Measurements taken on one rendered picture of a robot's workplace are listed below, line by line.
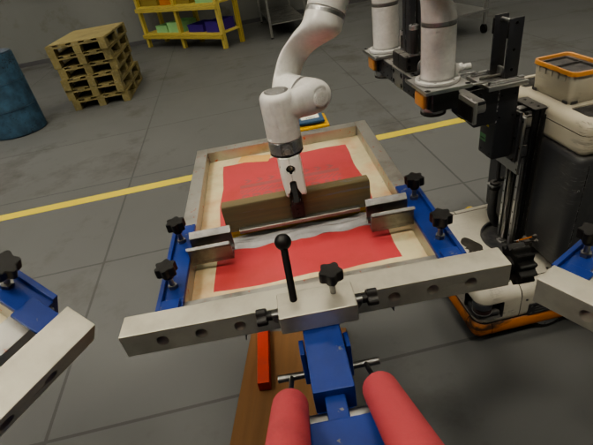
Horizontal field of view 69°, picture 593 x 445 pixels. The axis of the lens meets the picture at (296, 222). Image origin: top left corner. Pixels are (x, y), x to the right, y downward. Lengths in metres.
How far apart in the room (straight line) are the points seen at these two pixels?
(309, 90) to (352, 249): 0.36
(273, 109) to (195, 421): 1.40
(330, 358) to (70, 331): 0.37
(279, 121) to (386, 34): 0.89
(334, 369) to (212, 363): 1.49
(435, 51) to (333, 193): 0.52
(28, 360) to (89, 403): 1.57
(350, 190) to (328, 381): 0.53
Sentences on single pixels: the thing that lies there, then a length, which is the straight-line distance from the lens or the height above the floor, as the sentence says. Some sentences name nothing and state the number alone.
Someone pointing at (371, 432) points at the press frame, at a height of 1.05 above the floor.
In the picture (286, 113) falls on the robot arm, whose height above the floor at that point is 1.26.
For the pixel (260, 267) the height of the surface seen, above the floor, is 0.95.
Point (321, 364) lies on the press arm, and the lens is 0.67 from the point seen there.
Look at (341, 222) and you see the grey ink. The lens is 1.07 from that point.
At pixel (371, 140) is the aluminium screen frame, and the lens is 1.39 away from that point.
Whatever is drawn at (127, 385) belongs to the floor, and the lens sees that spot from 2.21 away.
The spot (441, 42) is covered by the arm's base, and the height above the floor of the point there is 1.25.
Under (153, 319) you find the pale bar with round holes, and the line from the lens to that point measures 0.82.
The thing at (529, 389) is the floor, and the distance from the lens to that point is 1.97.
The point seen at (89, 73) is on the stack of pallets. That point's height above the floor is 0.42.
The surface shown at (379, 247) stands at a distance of 0.99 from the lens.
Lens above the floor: 1.57
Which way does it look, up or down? 34 degrees down
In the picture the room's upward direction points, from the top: 10 degrees counter-clockwise
